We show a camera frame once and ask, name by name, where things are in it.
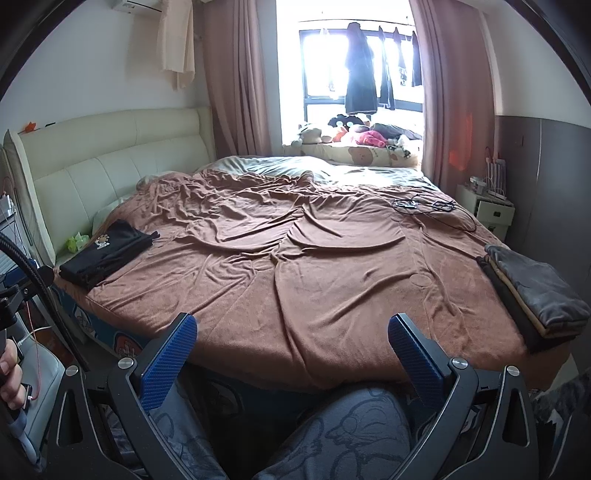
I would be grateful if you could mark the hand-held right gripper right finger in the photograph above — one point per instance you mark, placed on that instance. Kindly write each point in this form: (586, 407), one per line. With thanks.
(415, 364)

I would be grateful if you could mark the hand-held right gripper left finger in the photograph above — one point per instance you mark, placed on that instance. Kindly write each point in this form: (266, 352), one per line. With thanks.
(171, 360)

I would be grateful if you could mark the stack of black folded clothes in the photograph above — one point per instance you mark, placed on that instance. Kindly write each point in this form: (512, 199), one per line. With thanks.
(106, 256)

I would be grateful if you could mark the person's left hand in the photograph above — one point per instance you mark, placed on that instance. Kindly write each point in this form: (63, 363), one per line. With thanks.
(9, 387)

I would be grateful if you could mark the grey padded seat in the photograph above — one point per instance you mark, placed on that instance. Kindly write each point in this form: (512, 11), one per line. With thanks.
(46, 369)

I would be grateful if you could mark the person's left leg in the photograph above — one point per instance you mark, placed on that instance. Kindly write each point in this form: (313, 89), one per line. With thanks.
(184, 443)

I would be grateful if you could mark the person's leg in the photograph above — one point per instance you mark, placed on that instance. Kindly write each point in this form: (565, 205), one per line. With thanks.
(184, 443)
(332, 429)

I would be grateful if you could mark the green tissue pack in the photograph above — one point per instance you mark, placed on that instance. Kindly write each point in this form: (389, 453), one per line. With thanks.
(77, 242)

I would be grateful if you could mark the cluttered bedside table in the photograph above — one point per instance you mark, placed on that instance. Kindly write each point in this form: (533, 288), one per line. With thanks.
(7, 207)

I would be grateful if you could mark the person's right leg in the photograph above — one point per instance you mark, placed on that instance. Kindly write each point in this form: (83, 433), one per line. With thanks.
(332, 429)

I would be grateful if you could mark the tan folded garment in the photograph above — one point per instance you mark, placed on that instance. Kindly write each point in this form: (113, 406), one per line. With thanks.
(531, 318)

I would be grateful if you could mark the white pillow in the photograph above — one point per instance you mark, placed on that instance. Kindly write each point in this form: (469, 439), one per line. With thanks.
(108, 217)

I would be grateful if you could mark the brown blanket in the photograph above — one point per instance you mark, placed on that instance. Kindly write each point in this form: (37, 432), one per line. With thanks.
(300, 277)

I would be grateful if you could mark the grey folded garment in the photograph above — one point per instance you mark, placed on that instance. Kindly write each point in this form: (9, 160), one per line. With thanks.
(540, 286)

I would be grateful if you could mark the grey fuzzy cloth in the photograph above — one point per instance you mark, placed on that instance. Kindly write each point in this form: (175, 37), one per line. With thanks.
(563, 397)

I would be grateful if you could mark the white nightstand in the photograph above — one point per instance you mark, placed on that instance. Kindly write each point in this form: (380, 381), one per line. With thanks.
(496, 214)

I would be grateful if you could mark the small orange toy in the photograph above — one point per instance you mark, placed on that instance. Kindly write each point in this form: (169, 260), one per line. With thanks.
(31, 126)

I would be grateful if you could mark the cream padded headboard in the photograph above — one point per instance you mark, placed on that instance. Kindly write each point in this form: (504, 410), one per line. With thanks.
(115, 152)

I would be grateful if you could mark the bear print window cushion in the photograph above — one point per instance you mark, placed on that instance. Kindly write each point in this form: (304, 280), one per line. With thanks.
(351, 154)

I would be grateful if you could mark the grey bed sheet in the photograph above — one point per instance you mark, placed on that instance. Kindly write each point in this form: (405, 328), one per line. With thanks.
(277, 164)

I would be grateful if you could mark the dark grey pillow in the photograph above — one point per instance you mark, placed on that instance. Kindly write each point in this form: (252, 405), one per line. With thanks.
(401, 130)

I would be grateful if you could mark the pile of plush toys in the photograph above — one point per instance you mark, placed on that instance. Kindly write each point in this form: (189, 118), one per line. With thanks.
(360, 136)

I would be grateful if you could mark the dark hanging garment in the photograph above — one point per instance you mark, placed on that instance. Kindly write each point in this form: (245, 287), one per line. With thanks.
(417, 64)
(400, 60)
(387, 83)

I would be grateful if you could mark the pink curtain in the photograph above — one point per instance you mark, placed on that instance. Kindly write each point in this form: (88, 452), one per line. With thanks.
(457, 69)
(240, 78)

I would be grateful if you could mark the black hanging jacket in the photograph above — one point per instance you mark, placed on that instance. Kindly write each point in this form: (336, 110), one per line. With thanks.
(362, 74)

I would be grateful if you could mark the beige hanging cloth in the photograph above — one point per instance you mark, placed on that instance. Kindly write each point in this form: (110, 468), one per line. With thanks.
(178, 41)

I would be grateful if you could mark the bright window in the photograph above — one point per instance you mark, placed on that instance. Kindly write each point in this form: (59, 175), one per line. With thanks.
(323, 60)

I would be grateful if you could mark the white air conditioner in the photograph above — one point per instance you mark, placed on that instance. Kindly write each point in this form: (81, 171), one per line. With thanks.
(138, 4)

